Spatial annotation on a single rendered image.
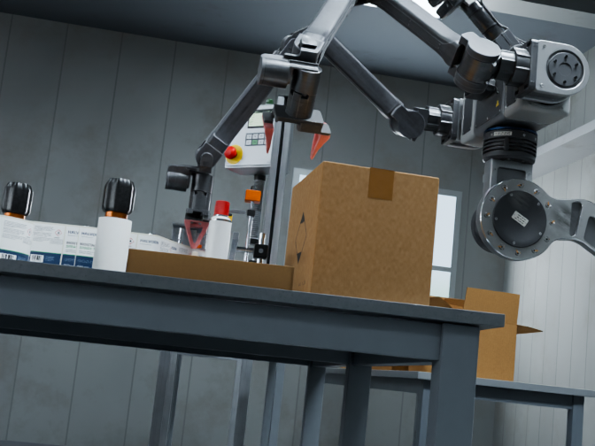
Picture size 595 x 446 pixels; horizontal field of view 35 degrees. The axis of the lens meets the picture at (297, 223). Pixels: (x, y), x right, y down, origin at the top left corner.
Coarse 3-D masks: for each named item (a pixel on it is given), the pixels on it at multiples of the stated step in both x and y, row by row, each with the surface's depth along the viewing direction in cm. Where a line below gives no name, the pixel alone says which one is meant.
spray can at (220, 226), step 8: (216, 208) 220; (224, 208) 219; (216, 216) 219; (224, 216) 219; (216, 224) 218; (224, 224) 218; (208, 232) 219; (216, 232) 217; (224, 232) 218; (208, 240) 218; (216, 240) 217; (224, 240) 218; (208, 248) 217; (216, 248) 217; (224, 248) 217; (208, 256) 217; (216, 256) 216; (224, 256) 217
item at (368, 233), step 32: (320, 192) 184; (352, 192) 185; (384, 192) 186; (416, 192) 188; (320, 224) 183; (352, 224) 184; (384, 224) 185; (416, 224) 187; (288, 256) 208; (320, 256) 182; (352, 256) 183; (384, 256) 185; (416, 256) 186; (320, 288) 181; (352, 288) 182; (384, 288) 184; (416, 288) 185
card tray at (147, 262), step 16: (128, 256) 148; (144, 256) 148; (160, 256) 148; (176, 256) 148; (192, 256) 148; (128, 272) 147; (144, 272) 147; (160, 272) 148; (176, 272) 148; (192, 272) 148; (208, 272) 148; (224, 272) 149; (240, 272) 149; (256, 272) 149; (272, 272) 149; (288, 272) 149; (288, 288) 149
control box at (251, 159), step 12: (264, 108) 276; (240, 132) 279; (252, 132) 277; (264, 132) 275; (240, 144) 278; (240, 156) 277; (252, 156) 275; (264, 156) 273; (288, 156) 279; (228, 168) 280; (240, 168) 278; (252, 168) 276; (264, 168) 275; (288, 168) 279
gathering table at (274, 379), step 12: (180, 360) 518; (180, 372) 521; (276, 372) 461; (276, 384) 460; (276, 396) 459; (264, 408) 521; (276, 408) 458; (264, 420) 518; (276, 420) 457; (168, 432) 452; (264, 432) 517; (276, 432) 457; (168, 444) 511; (264, 444) 516; (276, 444) 456
